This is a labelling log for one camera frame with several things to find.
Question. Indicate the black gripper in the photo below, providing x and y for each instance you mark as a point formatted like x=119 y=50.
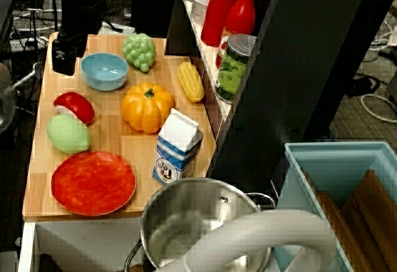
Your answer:
x=80 y=14

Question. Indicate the light blue bowl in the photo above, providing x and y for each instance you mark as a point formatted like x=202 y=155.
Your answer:
x=104 y=76

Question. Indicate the white power strip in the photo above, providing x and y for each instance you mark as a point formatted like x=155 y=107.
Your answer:
x=118 y=29

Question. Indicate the grey metal bar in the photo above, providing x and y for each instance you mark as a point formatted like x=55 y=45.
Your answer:
x=26 y=78

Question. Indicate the red toy pepper slice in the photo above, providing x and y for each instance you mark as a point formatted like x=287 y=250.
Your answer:
x=77 y=106

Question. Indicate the green toy grapes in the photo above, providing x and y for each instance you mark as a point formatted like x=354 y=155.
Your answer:
x=138 y=51

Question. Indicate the green toy lime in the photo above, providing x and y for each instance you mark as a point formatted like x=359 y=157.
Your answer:
x=66 y=133

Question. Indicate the orange toy pumpkin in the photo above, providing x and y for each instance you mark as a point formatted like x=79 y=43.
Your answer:
x=145 y=110

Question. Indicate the yellow toy corn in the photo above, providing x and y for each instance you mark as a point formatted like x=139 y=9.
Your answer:
x=190 y=82

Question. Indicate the orange red plate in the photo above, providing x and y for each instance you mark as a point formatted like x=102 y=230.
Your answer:
x=93 y=183

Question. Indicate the white shelf board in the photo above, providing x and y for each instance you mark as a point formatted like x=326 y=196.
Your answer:
x=208 y=57

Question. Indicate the white lidded jar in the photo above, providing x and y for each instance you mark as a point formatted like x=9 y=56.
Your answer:
x=200 y=2

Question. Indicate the blue white milk carton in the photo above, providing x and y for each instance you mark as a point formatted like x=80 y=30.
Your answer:
x=176 y=151

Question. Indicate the red ketchup bottle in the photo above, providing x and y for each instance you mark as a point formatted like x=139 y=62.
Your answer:
x=218 y=8

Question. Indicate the green peas can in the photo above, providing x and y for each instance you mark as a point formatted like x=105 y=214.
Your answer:
x=232 y=70

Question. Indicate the red narrow neck bottle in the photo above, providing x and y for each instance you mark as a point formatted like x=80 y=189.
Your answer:
x=242 y=14

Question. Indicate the stainless steel pot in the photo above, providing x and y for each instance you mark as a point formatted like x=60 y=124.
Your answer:
x=173 y=210

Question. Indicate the white toy kitchen cabinet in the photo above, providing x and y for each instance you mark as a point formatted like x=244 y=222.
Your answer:
x=83 y=241

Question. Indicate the white curved faucet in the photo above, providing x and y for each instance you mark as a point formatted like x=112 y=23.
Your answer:
x=279 y=225

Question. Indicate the light blue sink basin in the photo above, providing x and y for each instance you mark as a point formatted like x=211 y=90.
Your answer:
x=335 y=160

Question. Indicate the brown wooden boards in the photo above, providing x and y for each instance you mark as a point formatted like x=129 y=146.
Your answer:
x=372 y=216

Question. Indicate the black shelf frame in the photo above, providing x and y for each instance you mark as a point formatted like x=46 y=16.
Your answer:
x=279 y=67

